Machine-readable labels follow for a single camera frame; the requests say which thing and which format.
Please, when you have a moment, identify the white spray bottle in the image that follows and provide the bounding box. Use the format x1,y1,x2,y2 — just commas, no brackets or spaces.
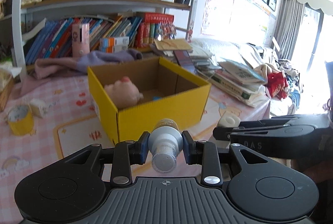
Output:
148,119,183,173

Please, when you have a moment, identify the pink plush toy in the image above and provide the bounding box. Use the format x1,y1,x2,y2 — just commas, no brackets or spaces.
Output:
104,76,143,110

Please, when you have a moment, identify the blue packet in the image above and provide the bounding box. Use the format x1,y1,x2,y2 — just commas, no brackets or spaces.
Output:
152,96,163,101

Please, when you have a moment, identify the beige staple box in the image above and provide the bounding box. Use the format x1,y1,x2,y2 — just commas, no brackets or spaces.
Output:
29,98,48,118

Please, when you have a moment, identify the yellow tape roll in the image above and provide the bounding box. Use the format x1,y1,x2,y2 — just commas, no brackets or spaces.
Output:
7,105,34,136

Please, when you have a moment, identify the stack of books right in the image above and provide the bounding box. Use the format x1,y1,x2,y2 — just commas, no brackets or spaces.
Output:
190,38,271,107

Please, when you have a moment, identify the yellow cardboard box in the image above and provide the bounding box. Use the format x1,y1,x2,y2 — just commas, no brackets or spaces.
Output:
87,57,211,144

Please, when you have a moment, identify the pink checkered tablecloth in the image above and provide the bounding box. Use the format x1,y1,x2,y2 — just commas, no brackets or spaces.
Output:
1,76,270,223

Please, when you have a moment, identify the orange white box lower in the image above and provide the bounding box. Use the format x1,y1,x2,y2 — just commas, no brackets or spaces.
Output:
99,45,128,53

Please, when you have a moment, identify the orange white box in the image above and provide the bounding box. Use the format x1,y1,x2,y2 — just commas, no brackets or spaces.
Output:
100,36,129,48
99,45,128,53

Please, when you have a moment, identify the brown paper envelope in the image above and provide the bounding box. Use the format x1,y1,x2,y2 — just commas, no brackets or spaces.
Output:
154,39,192,51

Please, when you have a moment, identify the orange white box upper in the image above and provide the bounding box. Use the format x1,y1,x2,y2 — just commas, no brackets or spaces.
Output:
100,36,129,48

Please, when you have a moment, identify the pink purple scarf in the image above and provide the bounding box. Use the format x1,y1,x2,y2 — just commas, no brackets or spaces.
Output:
13,49,143,98

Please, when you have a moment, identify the pink cylindrical device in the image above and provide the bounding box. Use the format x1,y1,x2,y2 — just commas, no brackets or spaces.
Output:
72,23,90,58

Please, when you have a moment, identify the wooden chess box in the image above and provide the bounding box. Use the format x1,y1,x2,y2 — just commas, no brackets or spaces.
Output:
0,78,15,112

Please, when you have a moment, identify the red thick dictionary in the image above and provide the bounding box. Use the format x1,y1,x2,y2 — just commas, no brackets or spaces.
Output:
134,11,175,48

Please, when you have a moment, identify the beige tissue pack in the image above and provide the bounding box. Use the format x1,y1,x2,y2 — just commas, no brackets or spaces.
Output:
0,61,22,92

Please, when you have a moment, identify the white bookshelf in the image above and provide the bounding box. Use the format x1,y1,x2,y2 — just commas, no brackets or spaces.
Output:
9,0,197,79

